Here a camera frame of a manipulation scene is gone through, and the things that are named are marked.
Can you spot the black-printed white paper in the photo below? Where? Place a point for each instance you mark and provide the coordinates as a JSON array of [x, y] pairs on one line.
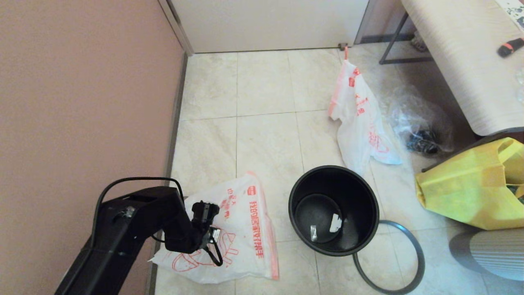
[[513, 10]]

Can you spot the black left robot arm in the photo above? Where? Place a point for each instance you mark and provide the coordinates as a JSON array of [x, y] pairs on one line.
[[123, 229]]

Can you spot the grey ribbed robot base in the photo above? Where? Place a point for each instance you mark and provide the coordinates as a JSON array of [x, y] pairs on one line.
[[495, 254]]

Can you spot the small white object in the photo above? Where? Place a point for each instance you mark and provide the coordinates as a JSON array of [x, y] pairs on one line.
[[418, 41]]

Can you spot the grey door frame post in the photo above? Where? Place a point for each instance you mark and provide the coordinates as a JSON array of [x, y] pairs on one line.
[[176, 24]]

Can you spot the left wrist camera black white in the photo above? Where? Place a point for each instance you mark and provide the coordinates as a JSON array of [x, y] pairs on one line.
[[204, 213]]

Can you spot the dark items in clear bag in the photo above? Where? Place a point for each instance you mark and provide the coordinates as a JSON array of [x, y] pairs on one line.
[[425, 143]]

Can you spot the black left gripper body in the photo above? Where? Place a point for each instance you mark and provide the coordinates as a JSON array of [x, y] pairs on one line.
[[211, 237]]

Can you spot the small silver scrap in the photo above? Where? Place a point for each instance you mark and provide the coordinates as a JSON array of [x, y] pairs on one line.
[[313, 233]]

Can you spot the black and red marker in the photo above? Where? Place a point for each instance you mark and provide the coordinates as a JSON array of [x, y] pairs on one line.
[[509, 47]]

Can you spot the yellow non-woven bag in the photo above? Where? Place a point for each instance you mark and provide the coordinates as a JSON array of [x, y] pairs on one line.
[[462, 192]]

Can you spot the white paper scrap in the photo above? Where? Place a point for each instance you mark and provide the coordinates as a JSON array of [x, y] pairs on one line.
[[335, 223]]

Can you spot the black round trash bin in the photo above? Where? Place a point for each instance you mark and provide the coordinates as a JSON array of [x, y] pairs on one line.
[[360, 221]]

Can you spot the clear plastic bag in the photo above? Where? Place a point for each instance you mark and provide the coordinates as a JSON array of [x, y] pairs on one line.
[[417, 114]]

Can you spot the white door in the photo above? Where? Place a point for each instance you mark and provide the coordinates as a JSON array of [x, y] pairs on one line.
[[270, 24]]

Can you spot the beige table with metal legs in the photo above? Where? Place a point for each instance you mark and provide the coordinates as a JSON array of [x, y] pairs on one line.
[[405, 60]]

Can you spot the small metal door stopper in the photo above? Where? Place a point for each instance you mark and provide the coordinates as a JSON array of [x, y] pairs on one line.
[[342, 46]]

